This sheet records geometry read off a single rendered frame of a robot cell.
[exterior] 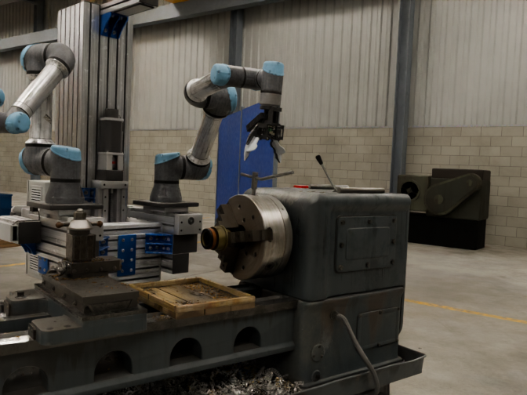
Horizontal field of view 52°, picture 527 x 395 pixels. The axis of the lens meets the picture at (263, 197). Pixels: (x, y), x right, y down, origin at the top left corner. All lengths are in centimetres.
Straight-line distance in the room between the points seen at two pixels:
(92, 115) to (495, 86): 1032
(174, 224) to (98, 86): 71
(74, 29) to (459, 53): 1050
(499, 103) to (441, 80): 134
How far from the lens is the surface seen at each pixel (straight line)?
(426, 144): 1231
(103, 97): 257
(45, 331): 150
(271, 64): 190
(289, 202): 200
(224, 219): 197
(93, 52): 257
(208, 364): 182
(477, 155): 1198
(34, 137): 239
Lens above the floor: 133
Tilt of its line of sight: 3 degrees down
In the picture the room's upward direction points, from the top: 2 degrees clockwise
